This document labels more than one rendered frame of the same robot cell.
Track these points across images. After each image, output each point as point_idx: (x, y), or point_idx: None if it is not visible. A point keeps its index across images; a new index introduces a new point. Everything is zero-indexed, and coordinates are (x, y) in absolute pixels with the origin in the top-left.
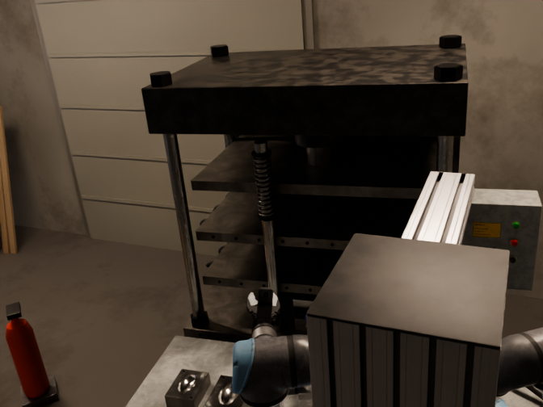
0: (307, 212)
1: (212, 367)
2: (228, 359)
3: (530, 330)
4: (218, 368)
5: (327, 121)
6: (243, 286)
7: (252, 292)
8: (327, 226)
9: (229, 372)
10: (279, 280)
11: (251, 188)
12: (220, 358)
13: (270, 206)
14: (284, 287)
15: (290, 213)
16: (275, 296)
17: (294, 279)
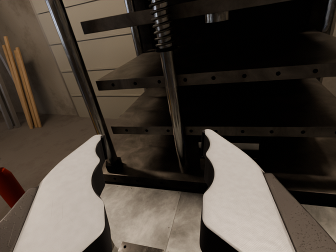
0: (205, 57)
1: (118, 220)
2: (136, 209)
3: None
4: (125, 222)
5: None
6: (148, 132)
7: (95, 135)
8: (232, 62)
9: (136, 227)
10: (183, 124)
11: (145, 18)
12: (129, 208)
13: (168, 31)
14: (188, 130)
15: (188, 60)
16: (234, 151)
17: (198, 122)
